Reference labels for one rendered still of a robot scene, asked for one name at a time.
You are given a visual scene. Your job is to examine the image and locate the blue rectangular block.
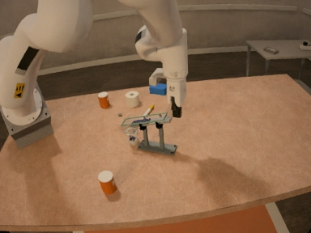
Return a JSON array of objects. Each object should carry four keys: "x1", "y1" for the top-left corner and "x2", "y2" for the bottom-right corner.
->
[{"x1": 149, "y1": 83, "x2": 167, "y2": 95}]

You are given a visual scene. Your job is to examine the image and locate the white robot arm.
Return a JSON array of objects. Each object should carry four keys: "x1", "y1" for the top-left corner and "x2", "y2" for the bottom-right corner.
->
[{"x1": 0, "y1": 0, "x2": 188, "y2": 125}]

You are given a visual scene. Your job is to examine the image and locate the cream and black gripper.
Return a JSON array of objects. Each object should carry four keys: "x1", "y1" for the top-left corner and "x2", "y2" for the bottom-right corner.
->
[{"x1": 167, "y1": 75, "x2": 187, "y2": 118}]

